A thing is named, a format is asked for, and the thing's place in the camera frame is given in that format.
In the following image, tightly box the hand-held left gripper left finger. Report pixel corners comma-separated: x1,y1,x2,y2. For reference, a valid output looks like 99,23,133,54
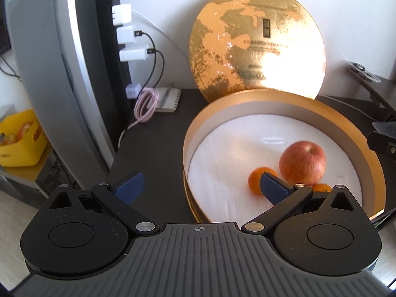
49,171,160,235

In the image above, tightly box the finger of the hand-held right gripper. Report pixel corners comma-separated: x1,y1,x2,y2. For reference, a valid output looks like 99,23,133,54
368,131,396,156

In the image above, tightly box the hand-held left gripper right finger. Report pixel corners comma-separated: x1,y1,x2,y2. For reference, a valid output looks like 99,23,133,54
241,172,355,234

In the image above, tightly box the round gold gift box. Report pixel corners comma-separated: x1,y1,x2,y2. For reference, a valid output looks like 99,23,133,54
182,88,386,226

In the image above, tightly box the red apple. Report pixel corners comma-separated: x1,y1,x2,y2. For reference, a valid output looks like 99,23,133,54
279,141,327,187

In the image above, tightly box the dark curved desk shelf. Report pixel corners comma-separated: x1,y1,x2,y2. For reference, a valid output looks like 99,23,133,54
360,76,396,121

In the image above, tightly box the white foam insert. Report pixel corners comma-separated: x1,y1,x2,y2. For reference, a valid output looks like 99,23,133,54
187,114,363,224

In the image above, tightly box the spiral notebook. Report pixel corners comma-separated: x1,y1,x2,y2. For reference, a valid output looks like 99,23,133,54
154,87,182,114

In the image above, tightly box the small lilac charger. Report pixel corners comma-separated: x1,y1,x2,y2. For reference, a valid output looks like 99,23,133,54
125,83,143,99

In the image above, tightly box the yellow plastic basket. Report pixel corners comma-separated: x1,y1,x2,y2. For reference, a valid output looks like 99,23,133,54
0,110,49,168

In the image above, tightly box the black power strip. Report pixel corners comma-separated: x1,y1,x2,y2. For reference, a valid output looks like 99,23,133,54
79,0,133,157

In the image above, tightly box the white plug charger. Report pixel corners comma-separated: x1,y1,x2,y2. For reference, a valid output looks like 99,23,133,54
117,25,143,45
119,46,154,63
112,4,133,27

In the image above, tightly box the round gold box lid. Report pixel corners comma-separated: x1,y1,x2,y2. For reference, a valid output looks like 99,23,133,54
189,0,327,103

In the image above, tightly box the grey curved panel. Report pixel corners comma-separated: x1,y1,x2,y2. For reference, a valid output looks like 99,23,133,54
8,0,119,174

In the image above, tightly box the black monitor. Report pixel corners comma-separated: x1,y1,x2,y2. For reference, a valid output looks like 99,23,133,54
0,0,13,54

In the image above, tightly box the pink coiled cable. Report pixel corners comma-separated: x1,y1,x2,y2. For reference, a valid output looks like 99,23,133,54
118,88,160,149

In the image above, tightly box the black charging cable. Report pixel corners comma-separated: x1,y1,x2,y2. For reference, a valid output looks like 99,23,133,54
136,31,157,99
148,49,167,92

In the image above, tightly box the white charging cable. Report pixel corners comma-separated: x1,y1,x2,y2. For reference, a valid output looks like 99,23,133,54
131,10,190,60

